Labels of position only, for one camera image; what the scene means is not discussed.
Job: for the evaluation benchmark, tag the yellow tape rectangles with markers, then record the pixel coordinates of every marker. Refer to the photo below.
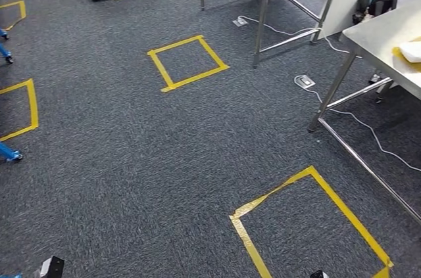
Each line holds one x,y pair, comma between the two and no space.
407,67

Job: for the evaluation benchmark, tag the blue metal shelf rack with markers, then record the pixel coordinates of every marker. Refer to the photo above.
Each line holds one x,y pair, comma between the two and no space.
10,154

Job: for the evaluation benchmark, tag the silver floor socket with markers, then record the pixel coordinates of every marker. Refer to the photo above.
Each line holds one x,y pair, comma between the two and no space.
304,81
239,21

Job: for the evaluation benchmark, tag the black bag with teal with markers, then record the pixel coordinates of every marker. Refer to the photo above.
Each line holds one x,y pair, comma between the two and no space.
375,6

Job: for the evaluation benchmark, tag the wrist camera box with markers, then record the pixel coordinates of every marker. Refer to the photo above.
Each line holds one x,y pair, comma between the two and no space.
319,274
52,267

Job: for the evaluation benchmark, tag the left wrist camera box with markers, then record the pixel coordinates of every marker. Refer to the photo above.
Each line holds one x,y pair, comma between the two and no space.
52,267

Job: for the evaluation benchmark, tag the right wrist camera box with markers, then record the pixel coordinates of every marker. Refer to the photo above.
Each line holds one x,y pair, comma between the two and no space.
319,274

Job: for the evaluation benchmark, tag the yellow floor tape square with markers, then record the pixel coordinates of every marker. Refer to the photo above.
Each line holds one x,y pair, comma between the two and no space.
193,78
345,210
32,106

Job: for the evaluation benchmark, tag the white curved plastic part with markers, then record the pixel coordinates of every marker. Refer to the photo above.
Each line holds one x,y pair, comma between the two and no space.
411,51

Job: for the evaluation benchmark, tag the stainless steel workbench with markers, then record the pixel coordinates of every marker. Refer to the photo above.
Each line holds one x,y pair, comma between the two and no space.
371,36

